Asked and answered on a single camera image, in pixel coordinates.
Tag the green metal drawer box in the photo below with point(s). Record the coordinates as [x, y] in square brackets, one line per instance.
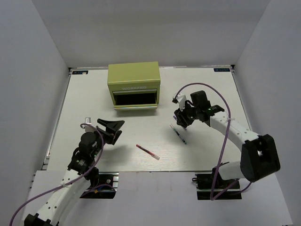
[134, 86]

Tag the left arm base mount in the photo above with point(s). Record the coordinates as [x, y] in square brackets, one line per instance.
[104, 186]

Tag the blue corner label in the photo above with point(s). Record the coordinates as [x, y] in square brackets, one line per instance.
[221, 69]
[80, 72]

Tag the right blue corner label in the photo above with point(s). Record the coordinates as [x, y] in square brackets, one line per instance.
[221, 69]

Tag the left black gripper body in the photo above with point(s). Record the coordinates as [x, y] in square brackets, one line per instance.
[107, 137]

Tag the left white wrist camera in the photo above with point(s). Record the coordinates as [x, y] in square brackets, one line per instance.
[87, 121]

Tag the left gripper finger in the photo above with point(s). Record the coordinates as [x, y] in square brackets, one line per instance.
[114, 137]
[111, 126]

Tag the red gel pen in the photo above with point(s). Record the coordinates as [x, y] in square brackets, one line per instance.
[148, 152]

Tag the left blue corner label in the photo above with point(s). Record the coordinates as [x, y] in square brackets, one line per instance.
[80, 72]

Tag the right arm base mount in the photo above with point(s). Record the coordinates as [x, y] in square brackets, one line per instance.
[203, 182]

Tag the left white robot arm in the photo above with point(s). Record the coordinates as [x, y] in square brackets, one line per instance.
[81, 177]

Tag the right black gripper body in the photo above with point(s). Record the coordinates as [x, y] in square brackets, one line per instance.
[187, 116]

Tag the green gel pen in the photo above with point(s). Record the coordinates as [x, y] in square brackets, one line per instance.
[178, 134]

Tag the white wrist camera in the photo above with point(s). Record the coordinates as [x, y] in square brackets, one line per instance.
[87, 121]
[180, 99]

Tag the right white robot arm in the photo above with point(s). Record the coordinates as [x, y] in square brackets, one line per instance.
[259, 156]

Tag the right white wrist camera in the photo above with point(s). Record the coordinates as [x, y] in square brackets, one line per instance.
[180, 99]

